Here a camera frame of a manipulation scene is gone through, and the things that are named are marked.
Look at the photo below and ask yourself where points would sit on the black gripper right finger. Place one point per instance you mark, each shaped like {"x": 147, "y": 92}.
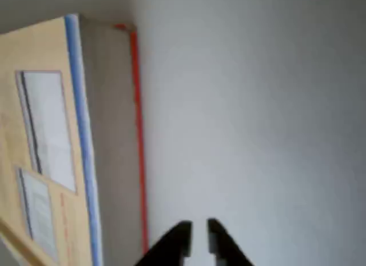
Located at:
{"x": 226, "y": 246}

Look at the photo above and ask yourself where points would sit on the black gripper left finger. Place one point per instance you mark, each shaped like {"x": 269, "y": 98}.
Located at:
{"x": 171, "y": 246}

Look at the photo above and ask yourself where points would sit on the red anatomy textbook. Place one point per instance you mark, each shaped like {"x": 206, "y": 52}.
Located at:
{"x": 57, "y": 120}

